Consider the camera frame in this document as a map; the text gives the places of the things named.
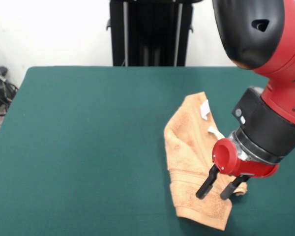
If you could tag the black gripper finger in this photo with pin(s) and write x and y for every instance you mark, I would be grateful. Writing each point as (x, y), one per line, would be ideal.
(232, 188)
(207, 182)

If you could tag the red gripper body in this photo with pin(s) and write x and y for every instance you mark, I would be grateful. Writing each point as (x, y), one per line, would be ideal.
(236, 164)

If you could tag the peach terry towel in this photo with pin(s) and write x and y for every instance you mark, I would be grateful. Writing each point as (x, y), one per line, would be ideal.
(186, 152)

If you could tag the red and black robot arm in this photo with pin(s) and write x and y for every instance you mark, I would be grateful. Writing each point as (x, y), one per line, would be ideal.
(273, 61)

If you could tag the dark green table cloth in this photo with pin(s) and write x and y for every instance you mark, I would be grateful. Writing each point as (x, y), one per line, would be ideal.
(64, 135)

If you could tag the black power adapter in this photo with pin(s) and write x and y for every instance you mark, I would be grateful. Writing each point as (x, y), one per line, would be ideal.
(0, 70)

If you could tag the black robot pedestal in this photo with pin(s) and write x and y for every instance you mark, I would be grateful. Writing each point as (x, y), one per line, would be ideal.
(150, 37)

